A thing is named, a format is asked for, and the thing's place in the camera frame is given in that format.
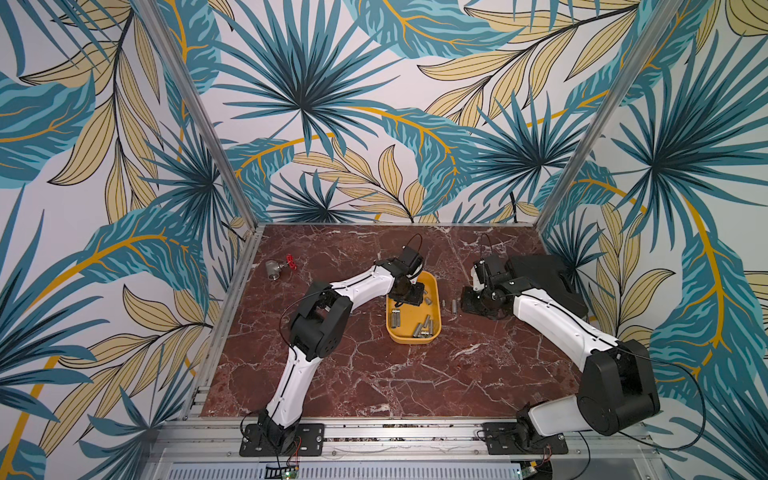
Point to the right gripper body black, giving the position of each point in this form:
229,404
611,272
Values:
480,294

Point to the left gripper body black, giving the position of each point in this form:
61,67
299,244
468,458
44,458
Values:
412,293

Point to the yellow plastic storage tray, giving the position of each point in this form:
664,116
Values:
410,315

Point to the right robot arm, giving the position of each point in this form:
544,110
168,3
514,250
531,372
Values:
617,384

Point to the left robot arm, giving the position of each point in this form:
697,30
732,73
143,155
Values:
316,329

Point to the steel socket in tray front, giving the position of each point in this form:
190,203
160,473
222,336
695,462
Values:
424,329

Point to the black plastic tool case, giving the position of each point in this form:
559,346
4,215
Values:
548,273

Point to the metal valve red handle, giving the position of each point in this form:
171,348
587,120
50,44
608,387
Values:
274,268

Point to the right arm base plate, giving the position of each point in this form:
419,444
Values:
516,438

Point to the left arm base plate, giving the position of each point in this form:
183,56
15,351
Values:
304,440

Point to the aluminium front rail frame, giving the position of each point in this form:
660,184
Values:
377,448

